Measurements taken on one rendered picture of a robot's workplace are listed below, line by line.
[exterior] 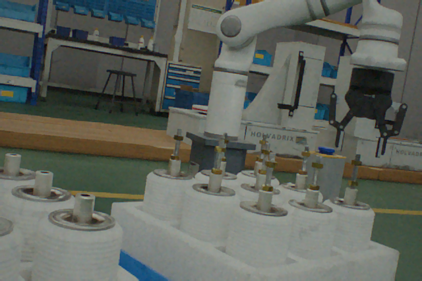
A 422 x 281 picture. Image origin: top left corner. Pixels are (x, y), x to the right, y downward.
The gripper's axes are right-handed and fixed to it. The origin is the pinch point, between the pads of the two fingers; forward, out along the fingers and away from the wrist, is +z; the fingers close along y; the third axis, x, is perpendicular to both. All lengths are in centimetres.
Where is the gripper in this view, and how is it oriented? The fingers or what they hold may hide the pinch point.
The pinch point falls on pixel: (359, 147)
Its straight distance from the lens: 97.8
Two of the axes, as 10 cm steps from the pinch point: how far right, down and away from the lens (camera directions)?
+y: -9.6, -1.7, 2.0
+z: -1.5, 9.8, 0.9
